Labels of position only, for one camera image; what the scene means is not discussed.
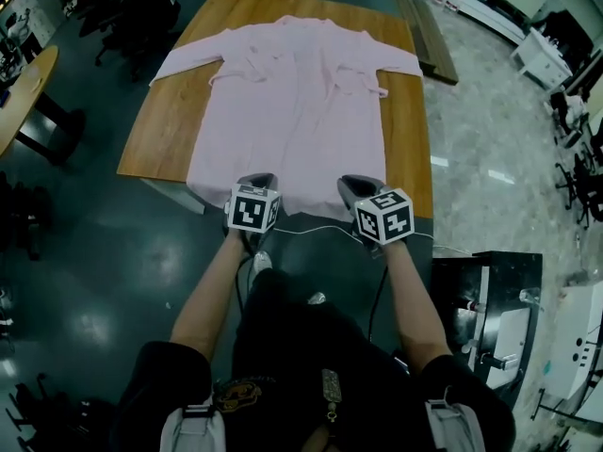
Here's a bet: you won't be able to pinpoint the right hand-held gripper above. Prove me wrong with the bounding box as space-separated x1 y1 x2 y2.
336 173 416 258

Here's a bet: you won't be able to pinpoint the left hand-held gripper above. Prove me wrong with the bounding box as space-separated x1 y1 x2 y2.
222 172 283 253

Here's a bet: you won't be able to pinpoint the pink shirt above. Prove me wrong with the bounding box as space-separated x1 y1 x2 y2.
148 15 424 218

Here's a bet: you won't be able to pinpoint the person's right forearm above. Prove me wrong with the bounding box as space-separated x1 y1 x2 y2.
383 240 451 376

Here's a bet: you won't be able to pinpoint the person's left forearm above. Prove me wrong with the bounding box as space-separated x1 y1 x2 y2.
170 235 251 362

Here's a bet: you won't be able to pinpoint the rectangular wooden table white legs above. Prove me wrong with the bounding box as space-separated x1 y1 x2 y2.
116 0 434 220

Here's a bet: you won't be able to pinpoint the black cart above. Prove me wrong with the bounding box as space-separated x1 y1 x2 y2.
431 250 544 409

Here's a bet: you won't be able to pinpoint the person's black trousers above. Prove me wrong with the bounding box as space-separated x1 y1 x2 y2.
233 268 401 376

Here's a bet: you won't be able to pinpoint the dark wooden plank bench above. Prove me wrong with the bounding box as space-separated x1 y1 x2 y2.
393 0 460 86

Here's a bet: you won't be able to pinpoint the beaded pendant with key charm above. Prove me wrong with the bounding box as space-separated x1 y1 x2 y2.
321 368 344 426

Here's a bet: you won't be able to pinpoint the black office chair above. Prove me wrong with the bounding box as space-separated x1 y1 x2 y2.
93 0 183 82

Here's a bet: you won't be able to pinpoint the white tray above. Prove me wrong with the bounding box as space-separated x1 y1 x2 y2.
489 307 533 388

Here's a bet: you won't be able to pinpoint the row of black swivel chairs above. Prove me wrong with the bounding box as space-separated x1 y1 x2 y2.
553 110 603 230

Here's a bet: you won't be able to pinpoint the white cabinet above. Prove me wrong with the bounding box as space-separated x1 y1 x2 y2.
510 26 574 93

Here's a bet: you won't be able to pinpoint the person's black shirt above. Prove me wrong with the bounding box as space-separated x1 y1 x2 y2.
110 341 517 452

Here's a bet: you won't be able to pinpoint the round wooden table black base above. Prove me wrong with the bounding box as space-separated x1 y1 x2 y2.
0 44 87 164

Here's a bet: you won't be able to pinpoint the white machine housing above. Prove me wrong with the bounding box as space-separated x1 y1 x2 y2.
541 282 603 423

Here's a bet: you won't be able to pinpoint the white floor cable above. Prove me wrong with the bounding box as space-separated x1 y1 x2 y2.
272 223 472 256

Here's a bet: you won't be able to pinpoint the left hand-held gripper black cable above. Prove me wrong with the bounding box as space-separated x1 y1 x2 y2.
235 251 258 315

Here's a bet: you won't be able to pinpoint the hand-held gripper black cable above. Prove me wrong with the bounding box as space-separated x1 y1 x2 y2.
367 266 390 343
235 251 258 315

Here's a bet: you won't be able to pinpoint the right hand-held gripper black cable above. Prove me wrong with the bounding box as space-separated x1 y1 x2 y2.
367 266 390 343

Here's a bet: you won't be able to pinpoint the grey shoulder strap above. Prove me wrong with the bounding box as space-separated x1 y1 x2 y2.
160 395 226 452
423 386 486 452

